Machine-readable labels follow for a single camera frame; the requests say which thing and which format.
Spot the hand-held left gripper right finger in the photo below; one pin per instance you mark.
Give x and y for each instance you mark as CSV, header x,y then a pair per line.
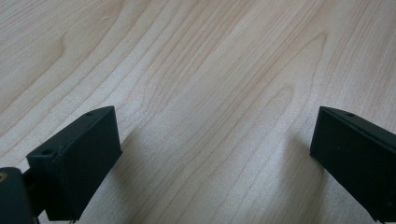
x,y
358,155

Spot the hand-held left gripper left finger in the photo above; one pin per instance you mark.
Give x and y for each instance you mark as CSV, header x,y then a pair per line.
x,y
76,165

